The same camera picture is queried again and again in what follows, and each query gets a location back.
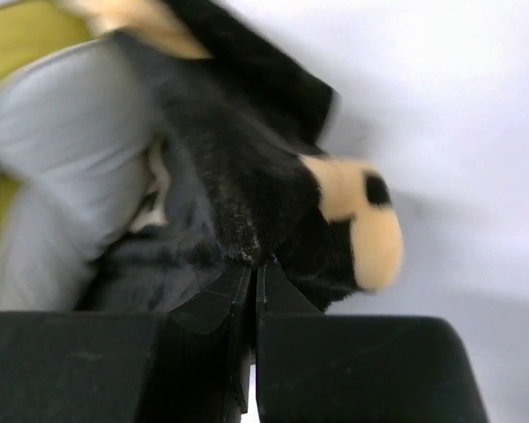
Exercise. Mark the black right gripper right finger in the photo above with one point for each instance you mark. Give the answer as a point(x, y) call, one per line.
point(313, 367)

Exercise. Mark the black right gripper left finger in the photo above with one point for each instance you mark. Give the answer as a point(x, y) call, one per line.
point(189, 365)

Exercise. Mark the black floral pillowcase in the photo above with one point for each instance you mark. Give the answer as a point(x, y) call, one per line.
point(239, 178)

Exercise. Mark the cream pillow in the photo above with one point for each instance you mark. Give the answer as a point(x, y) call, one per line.
point(73, 134)

